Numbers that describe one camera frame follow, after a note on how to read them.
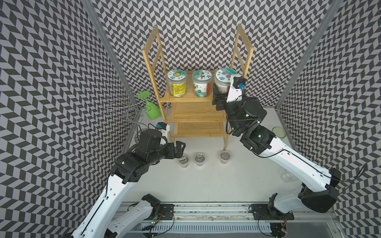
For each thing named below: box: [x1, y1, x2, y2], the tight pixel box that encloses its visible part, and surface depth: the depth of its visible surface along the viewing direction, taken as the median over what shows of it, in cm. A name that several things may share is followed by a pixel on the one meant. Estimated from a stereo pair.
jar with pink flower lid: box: [214, 67, 238, 94], surface depth 53 cm
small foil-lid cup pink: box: [219, 150, 231, 165], surface depth 89 cm
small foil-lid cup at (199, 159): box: [194, 152, 206, 167], surface depth 87 cm
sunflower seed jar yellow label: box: [166, 69, 188, 98], surface depth 60 cm
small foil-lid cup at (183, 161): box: [179, 155, 189, 169], surface depth 85 cm
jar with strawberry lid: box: [191, 69, 213, 98], surface depth 60 cm
